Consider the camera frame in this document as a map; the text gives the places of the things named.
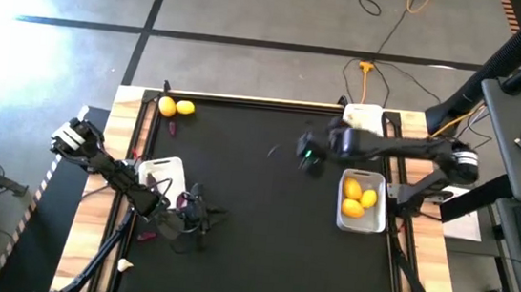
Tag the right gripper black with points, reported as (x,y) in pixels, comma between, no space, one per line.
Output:
(310,146)

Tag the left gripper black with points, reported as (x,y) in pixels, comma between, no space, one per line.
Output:
(196,212)

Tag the purple eggplant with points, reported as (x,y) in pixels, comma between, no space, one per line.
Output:
(146,236)
(172,128)
(182,202)

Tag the yellow lemon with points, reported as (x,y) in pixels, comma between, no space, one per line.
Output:
(185,107)
(368,198)
(352,188)
(352,207)

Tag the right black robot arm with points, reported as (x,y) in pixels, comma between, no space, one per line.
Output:
(409,148)

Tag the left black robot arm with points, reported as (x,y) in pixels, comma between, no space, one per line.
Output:
(118,178)

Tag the white plastic basket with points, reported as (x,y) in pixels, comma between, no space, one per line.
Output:
(375,224)
(172,168)
(364,113)

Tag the white garlic bulb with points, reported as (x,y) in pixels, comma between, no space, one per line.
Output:
(125,264)

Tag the orange fruit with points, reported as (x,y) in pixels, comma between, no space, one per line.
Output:
(167,106)

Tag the white paper sheet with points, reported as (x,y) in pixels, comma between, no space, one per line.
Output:
(466,228)

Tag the black floor mat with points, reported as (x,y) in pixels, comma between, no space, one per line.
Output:
(45,240)

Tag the black desk leg bar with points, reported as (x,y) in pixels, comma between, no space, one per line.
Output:
(476,200)

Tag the black perforated tower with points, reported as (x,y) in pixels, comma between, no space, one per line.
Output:
(503,59)

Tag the black frame corner bracket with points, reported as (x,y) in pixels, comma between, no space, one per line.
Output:
(343,101)
(166,87)

